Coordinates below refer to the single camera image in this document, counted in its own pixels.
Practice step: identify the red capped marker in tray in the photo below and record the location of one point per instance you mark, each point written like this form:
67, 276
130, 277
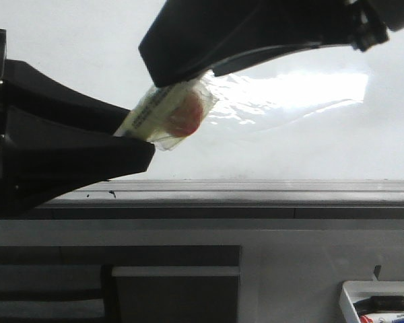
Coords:
366, 319

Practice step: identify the grey aluminium whiteboard tray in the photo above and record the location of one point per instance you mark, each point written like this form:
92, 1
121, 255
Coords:
217, 199

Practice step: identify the white whiteboard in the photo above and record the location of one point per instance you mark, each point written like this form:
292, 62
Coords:
331, 114

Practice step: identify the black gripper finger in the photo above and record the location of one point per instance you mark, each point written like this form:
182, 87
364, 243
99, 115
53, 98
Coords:
57, 140
188, 38

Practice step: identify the black capped marker in tray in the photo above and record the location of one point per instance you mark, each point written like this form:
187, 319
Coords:
388, 303

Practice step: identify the dark cabinet panel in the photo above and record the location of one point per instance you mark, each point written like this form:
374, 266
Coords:
119, 283

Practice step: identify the blue labelled marker in tray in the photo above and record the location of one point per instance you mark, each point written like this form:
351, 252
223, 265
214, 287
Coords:
387, 317

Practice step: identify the white marker holder tray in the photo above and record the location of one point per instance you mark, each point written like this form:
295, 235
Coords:
353, 291

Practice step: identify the white whiteboard marker with magnet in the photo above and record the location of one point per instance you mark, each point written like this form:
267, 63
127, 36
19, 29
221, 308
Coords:
165, 116

